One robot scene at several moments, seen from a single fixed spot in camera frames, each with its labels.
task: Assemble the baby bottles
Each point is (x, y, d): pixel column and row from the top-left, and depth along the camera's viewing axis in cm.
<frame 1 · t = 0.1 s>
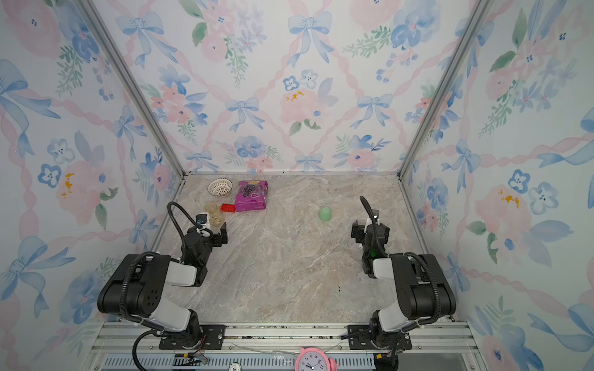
left hand: (214, 222, 92), fingers open
right hand: (371, 221, 93), fingers open
green bottle cap: (325, 214, 105), point 2 cm above the table
patterned white bowl: (220, 187, 115), point 2 cm above the table
purple snack box: (252, 195, 105), point 7 cm above the table
red toy brick: (230, 208, 106), point 3 cm above the table

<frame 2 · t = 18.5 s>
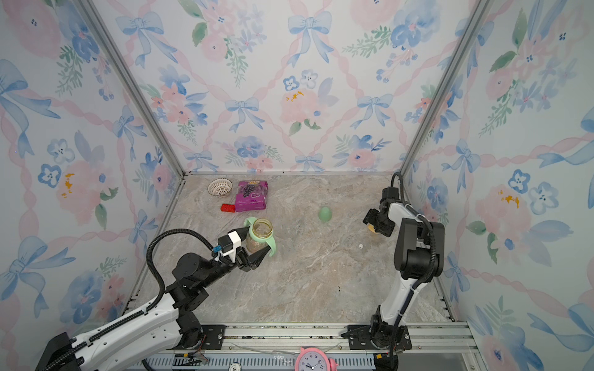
left hand: (263, 234, 64), fingers open
right hand: (375, 223, 99), fingers open
the named things where they were.

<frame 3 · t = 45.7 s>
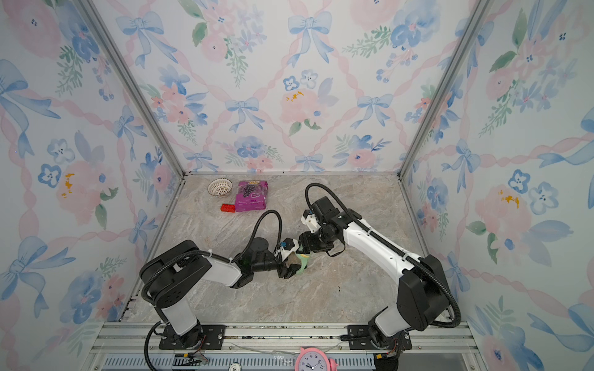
left hand: (304, 257, 84), fingers open
right hand: (304, 249, 81), fingers open
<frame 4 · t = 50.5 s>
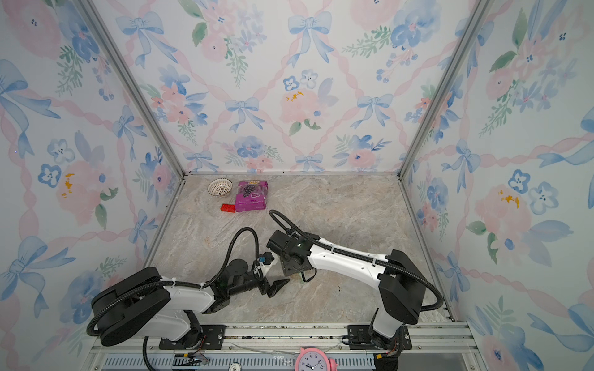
left hand: (283, 269, 82), fingers open
right hand: (296, 263, 82), fingers open
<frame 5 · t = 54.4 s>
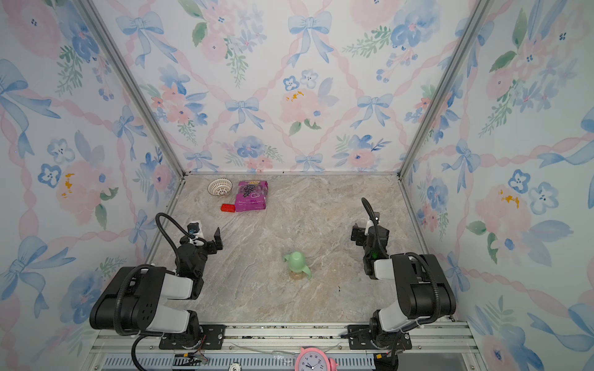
left hand: (207, 229, 89), fingers open
right hand: (370, 224, 94), fingers open
